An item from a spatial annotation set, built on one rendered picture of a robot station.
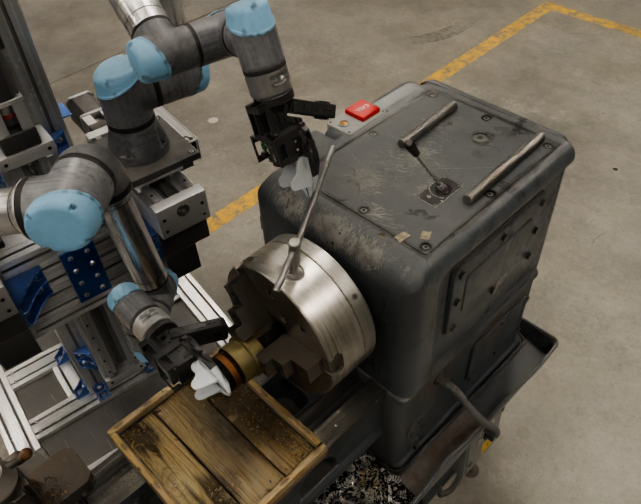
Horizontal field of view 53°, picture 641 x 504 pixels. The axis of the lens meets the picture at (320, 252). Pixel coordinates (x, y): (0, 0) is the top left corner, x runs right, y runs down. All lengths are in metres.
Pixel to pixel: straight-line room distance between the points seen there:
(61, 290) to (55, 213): 0.62
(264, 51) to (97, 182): 0.38
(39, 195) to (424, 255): 0.68
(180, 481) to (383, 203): 0.69
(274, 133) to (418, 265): 0.35
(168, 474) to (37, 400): 1.15
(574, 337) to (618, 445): 0.47
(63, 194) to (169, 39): 0.31
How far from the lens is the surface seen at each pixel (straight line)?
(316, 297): 1.17
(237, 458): 1.38
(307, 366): 1.20
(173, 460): 1.41
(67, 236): 1.19
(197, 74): 1.59
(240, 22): 1.07
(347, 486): 1.67
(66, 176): 1.19
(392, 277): 1.19
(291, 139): 1.12
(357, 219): 1.25
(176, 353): 1.26
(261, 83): 1.09
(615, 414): 2.61
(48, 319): 1.79
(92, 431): 2.33
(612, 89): 4.32
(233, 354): 1.22
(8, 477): 1.20
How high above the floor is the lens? 2.10
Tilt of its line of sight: 45 degrees down
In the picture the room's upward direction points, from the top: 4 degrees counter-clockwise
